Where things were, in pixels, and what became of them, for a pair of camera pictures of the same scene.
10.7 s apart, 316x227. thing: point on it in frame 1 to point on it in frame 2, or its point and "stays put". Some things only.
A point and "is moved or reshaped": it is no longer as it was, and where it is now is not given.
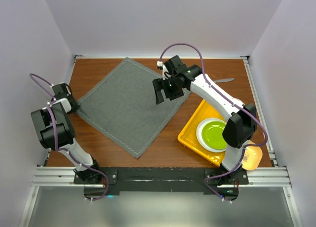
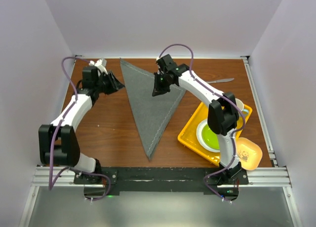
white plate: (199, 134) stays put
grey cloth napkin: (122, 105) is moved or reshaped
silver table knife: (224, 80) stays put
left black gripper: (75, 107) to (115, 84)
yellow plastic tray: (206, 110) stays put
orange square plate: (252, 156) stays put
